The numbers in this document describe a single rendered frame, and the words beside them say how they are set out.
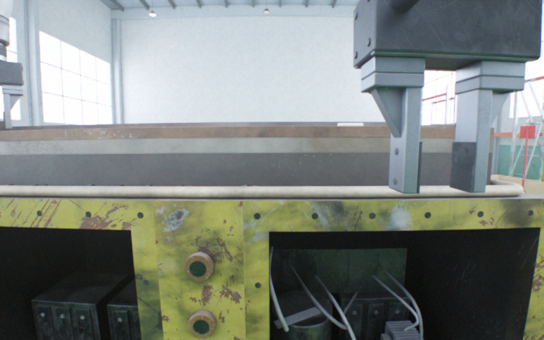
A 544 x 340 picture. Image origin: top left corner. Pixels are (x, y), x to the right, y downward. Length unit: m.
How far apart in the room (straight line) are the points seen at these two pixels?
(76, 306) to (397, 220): 0.88
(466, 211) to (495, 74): 0.36
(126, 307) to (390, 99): 0.84
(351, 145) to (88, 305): 0.83
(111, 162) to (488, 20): 0.61
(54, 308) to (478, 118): 1.05
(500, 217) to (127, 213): 0.68
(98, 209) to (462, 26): 0.56
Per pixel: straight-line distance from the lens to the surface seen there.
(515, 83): 0.28
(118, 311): 0.92
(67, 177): 0.70
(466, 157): 0.26
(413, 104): 0.23
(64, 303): 1.01
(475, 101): 0.26
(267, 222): 0.48
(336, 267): 0.85
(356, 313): 0.89
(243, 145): 0.54
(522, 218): 0.66
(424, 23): 0.23
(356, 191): 0.50
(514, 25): 0.27
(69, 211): 0.61
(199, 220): 0.50
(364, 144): 0.56
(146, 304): 0.60
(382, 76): 0.22
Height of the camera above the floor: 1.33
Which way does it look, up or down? 6 degrees down
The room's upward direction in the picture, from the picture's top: straight up
